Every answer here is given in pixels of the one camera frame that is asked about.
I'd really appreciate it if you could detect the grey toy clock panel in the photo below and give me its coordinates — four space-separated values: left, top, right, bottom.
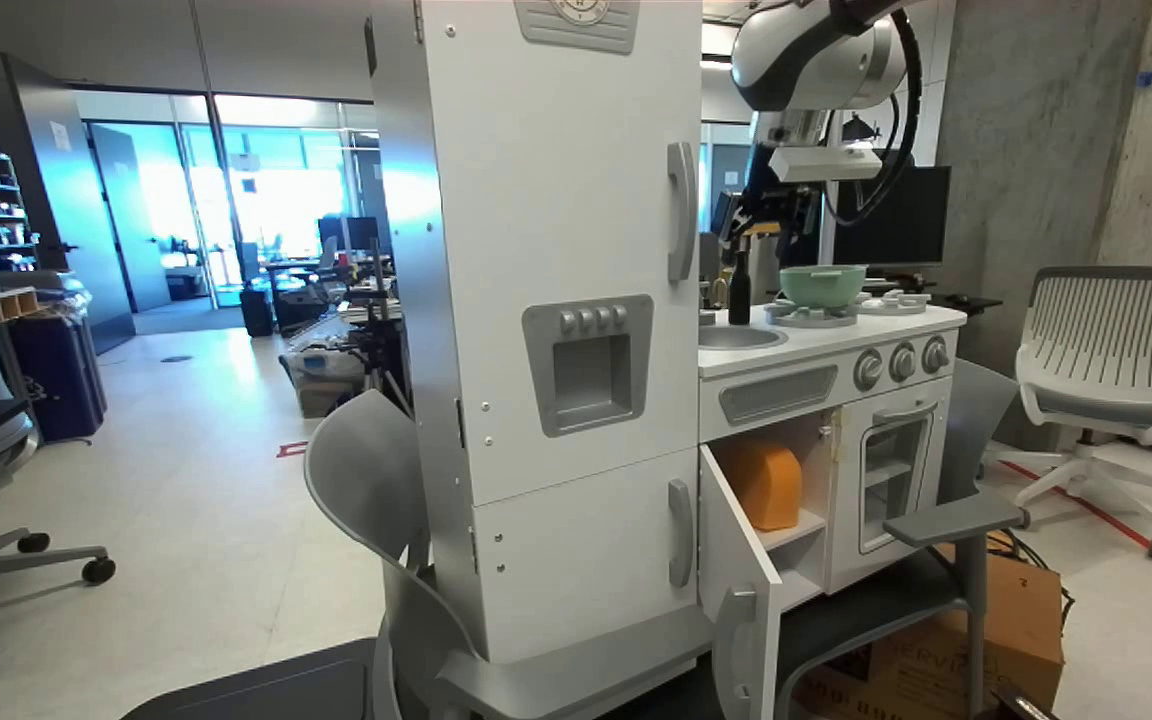
508 0 645 61

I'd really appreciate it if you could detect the white slanted pole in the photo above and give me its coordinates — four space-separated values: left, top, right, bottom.
814 176 844 274

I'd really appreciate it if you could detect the white mesh office chair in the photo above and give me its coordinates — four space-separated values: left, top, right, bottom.
1001 266 1152 570

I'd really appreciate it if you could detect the wooden rack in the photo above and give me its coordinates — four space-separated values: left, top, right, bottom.
743 221 787 309

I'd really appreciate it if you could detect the grey toy stove burner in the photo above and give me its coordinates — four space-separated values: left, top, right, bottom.
858 290 937 321
764 299 865 332

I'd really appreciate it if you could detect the orange sponge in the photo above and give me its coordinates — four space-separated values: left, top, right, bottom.
732 436 813 537

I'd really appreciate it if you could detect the white toy kitchen set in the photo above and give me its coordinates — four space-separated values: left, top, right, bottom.
366 0 973 720

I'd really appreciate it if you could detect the brown cardboard box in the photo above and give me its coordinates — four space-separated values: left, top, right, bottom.
850 547 1070 720

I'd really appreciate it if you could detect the white cupboard door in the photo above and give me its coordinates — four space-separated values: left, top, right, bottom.
694 444 787 720

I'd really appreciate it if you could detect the dark blue suitcase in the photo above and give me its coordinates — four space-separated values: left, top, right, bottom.
3 304 111 444

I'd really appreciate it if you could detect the green bowl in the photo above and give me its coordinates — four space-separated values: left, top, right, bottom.
774 261 873 321

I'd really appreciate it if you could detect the grey plastic chair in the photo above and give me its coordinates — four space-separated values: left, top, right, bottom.
299 387 488 720
787 357 1033 717

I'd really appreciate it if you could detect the grey fridge door handle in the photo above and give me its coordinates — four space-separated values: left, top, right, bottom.
664 141 704 290
664 477 698 598

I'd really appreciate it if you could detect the white wrist camera plate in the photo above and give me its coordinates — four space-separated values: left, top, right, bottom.
764 141 890 188

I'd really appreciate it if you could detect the grey floor bag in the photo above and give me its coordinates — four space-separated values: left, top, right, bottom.
275 335 375 420

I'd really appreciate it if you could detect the black slim bottle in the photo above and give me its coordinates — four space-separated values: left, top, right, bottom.
727 246 757 329

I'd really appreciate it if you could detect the grey stove knob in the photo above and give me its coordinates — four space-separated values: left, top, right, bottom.
884 339 922 387
847 349 888 398
914 332 957 380

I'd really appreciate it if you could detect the black monitor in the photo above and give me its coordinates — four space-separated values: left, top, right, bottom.
834 166 957 269

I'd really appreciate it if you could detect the silver toy sink basin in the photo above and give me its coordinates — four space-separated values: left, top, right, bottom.
694 321 791 357

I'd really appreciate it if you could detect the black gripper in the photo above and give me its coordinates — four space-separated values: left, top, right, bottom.
715 180 797 266

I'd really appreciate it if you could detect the grey toy ice dispenser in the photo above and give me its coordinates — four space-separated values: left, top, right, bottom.
518 292 658 444

